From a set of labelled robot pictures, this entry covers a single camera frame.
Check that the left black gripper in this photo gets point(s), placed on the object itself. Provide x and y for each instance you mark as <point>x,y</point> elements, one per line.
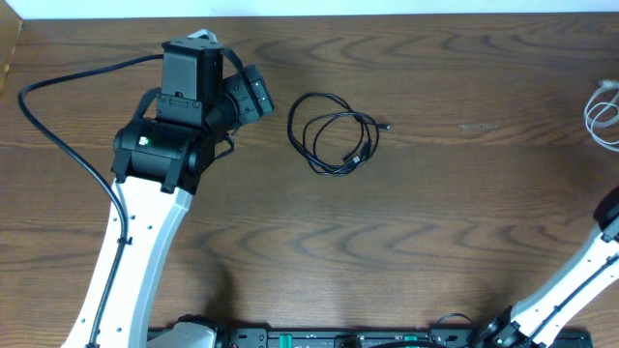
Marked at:
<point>256,97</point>

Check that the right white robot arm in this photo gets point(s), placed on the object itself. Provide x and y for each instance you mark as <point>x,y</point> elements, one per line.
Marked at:
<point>538,319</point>

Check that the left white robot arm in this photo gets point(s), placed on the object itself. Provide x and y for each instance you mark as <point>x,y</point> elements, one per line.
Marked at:
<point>160,154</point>

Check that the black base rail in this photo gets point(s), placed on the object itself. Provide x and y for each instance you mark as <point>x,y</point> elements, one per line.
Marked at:
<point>196,331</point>

